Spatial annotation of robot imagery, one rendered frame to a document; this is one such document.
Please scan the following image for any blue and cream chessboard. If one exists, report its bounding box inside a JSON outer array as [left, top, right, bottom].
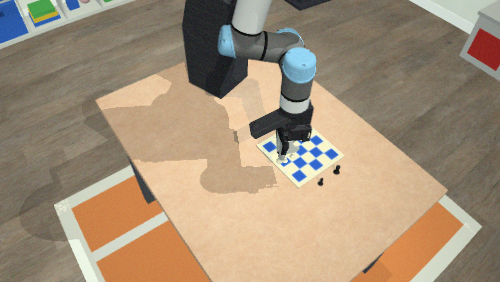
[[257, 127, 344, 188]]

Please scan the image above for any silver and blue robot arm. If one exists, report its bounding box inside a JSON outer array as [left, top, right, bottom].
[[218, 0, 316, 139]]

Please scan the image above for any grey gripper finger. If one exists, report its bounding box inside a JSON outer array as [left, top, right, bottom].
[[278, 136, 300, 160], [276, 129, 281, 154]]

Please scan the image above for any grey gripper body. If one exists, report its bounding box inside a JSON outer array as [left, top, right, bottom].
[[277, 100, 314, 142]]

